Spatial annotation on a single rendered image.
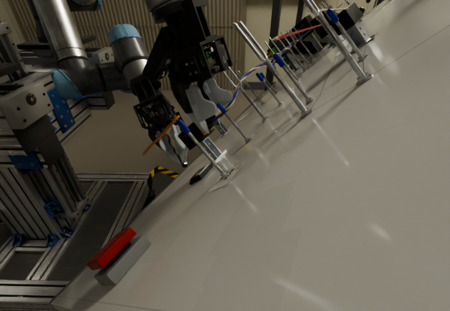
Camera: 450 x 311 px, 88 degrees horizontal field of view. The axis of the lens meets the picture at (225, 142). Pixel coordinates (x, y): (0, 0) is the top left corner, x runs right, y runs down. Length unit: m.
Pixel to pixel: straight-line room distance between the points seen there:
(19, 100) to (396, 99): 0.83
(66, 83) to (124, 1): 3.13
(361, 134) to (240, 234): 0.11
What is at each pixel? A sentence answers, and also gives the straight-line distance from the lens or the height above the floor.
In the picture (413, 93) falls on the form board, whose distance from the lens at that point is 0.20.
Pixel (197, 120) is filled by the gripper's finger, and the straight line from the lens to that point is 0.42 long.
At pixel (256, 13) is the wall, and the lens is 3.59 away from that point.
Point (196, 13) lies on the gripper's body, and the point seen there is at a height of 1.33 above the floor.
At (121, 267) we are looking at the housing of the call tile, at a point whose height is 1.10.
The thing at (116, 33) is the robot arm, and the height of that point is 1.27.
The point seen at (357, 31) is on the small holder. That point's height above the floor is 1.29.
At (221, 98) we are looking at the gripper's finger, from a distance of 0.45.
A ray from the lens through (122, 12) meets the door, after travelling 3.81.
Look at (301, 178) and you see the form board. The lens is 0.18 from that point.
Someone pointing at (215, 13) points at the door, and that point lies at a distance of 3.53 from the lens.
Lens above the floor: 1.36
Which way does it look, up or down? 34 degrees down
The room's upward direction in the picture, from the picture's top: straight up
